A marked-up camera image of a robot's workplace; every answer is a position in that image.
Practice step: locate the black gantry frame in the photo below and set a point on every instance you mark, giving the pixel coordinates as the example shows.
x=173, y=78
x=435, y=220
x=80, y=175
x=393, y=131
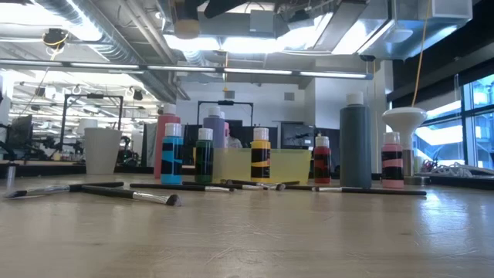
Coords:
x=92, y=96
x=225, y=102

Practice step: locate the large light pink paint bottle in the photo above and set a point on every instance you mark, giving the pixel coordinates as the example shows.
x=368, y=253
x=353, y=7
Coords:
x=226, y=135

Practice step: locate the yellow translucent plastic bin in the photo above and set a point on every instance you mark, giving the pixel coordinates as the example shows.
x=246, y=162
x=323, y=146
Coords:
x=289, y=166

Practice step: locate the long tube light bar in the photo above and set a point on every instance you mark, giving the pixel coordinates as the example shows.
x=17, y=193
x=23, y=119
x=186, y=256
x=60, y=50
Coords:
x=181, y=68

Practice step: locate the small pink paint bottle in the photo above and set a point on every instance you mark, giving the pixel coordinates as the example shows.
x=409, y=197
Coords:
x=392, y=166

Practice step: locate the round silver ventilation duct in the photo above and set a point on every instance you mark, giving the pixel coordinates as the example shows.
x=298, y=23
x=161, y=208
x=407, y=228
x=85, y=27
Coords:
x=116, y=46

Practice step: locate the small yellow paint bottle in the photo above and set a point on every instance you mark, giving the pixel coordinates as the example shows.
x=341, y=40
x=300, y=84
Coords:
x=261, y=154

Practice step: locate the rectangular metal ventilation duct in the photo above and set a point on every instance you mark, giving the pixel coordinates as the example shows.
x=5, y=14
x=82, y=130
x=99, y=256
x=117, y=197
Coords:
x=424, y=31

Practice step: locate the grey plastic cup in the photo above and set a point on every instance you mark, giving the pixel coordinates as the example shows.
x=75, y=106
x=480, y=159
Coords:
x=102, y=154

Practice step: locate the small red paint bottle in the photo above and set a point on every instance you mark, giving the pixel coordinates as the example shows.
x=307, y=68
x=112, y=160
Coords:
x=322, y=162

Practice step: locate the large coral red paint bottle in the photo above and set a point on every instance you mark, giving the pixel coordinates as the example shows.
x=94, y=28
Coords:
x=168, y=117

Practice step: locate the large purple paint bottle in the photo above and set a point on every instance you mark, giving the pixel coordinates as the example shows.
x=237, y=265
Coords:
x=218, y=131

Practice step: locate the large grey paint bottle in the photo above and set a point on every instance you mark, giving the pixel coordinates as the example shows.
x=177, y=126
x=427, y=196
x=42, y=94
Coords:
x=355, y=146

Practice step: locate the dark computer monitor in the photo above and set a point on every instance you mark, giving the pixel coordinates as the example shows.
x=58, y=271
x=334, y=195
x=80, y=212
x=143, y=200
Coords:
x=297, y=135
x=21, y=131

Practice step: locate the person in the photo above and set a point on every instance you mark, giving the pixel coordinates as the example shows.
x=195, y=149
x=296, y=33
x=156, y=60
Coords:
x=234, y=142

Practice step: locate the small blue paint bottle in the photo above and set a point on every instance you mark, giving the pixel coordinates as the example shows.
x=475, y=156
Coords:
x=171, y=154

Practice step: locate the small green paint bottle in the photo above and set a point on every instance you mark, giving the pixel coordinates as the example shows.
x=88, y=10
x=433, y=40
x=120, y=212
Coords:
x=204, y=158

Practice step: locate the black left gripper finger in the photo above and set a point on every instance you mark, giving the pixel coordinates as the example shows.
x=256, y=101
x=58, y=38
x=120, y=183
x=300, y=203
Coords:
x=216, y=5

